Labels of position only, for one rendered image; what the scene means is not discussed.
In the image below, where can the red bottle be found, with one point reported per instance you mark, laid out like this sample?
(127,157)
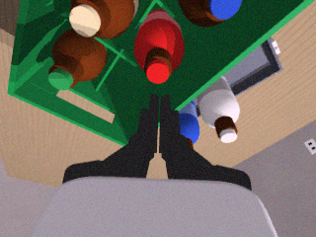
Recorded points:
(159,44)

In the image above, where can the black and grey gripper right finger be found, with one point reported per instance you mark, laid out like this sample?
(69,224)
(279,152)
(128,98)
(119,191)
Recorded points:
(184,163)

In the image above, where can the dark grey tray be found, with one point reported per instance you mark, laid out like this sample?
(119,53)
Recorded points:
(261,64)

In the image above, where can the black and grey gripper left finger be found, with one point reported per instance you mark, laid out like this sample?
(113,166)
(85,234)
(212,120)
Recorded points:
(132,160)

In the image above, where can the brown bottle with beige cap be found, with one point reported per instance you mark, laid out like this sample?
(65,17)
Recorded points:
(102,19)

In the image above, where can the brown bottle with green cap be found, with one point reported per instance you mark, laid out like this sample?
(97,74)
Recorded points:
(76,59)

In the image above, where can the green crate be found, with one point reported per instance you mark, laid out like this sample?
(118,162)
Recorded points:
(125,90)

